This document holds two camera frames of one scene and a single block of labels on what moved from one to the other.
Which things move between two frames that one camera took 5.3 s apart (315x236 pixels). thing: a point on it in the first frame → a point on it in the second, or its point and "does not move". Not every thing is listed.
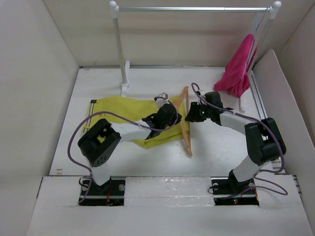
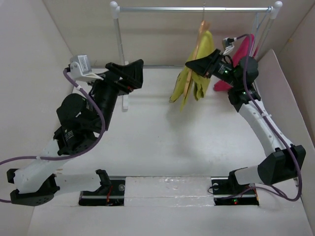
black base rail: [226, 191] does not move
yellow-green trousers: [130, 109] → [205, 44]
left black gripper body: [173, 120] → [110, 86]
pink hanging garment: [236, 78] does not move
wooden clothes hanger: [188, 143] → [204, 25]
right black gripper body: [200, 112] → [222, 70]
